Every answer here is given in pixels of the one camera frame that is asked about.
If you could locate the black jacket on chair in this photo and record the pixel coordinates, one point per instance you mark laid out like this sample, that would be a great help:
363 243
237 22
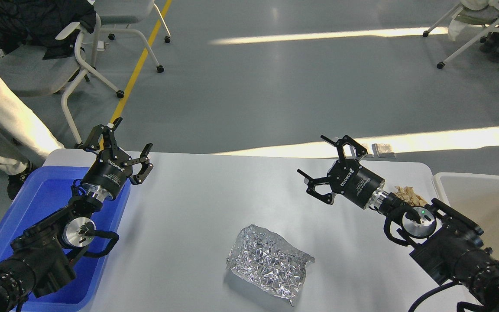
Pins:
38 22

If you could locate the silver foil bag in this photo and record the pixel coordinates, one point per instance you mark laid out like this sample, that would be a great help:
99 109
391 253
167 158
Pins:
265 259

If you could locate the crumpled brown paper ball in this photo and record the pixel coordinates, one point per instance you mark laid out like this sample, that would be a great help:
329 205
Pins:
409 196

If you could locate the right silver floor plate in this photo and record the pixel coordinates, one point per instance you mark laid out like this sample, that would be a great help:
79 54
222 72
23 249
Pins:
384 150

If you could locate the grey chair white frame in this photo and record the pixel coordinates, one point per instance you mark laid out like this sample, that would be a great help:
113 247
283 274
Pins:
28 74

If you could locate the white plastic bin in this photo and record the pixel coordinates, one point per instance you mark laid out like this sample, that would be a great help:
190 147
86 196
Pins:
477 197

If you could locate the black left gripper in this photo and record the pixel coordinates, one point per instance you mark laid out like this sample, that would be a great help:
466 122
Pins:
112 167

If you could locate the person in grey trousers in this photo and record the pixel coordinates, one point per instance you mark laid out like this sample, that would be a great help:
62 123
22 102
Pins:
21 123

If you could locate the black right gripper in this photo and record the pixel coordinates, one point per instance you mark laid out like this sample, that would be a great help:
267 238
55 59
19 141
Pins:
355 181

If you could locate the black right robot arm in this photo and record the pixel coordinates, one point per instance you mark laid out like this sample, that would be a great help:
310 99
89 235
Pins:
446 244

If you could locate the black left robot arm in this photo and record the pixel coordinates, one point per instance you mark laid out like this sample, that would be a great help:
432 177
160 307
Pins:
45 254

